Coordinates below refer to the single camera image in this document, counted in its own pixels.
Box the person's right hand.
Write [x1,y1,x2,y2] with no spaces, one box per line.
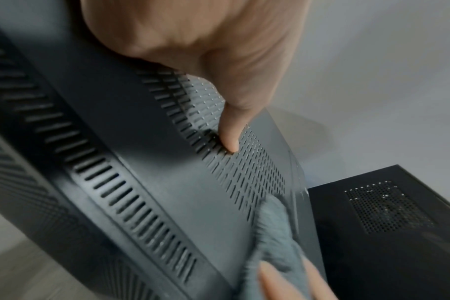
[258,255,337,300]

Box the person's left hand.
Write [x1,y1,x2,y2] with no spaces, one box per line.
[80,0,312,155]

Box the grey cleaning cloth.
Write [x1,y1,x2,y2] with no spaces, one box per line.
[228,193,312,300]

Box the slim black vented computer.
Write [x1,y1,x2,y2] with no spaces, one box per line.
[307,164,450,300]

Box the black Lenovo tower case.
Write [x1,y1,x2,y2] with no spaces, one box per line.
[0,0,328,300]

